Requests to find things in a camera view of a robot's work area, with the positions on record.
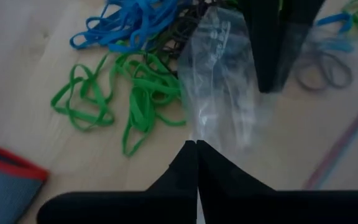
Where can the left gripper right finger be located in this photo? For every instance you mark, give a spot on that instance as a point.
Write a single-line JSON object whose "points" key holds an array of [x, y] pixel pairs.
{"points": [[259, 208]]}

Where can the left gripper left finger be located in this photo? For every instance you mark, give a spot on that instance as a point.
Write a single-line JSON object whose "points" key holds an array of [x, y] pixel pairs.
{"points": [[154, 208]]}

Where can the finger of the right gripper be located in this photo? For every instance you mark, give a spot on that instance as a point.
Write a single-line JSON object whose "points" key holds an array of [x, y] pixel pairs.
{"points": [[297, 25], [264, 46]]}

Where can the clear zip bag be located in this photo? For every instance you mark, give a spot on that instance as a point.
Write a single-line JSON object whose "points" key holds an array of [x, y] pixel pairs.
{"points": [[219, 77]]}

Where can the single blue rubber band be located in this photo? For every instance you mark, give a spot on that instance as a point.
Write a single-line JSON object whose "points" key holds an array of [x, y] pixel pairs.
{"points": [[334, 18]]}

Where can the loose dark rubber bands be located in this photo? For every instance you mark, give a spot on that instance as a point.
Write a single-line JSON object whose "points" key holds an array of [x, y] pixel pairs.
{"points": [[303, 82]]}

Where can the dark rubber bands pile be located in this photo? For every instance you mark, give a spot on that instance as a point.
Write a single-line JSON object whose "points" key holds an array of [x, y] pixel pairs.
{"points": [[179, 34]]}

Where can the green rubber bands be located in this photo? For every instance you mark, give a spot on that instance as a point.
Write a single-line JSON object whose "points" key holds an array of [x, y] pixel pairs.
{"points": [[141, 105]]}

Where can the blue rubber bands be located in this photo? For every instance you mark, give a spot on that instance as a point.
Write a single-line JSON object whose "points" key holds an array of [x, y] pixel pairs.
{"points": [[135, 28]]}

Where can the black bundle with green edge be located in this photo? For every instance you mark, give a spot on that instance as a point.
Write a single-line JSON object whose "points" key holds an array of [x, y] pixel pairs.
{"points": [[5, 196]]}

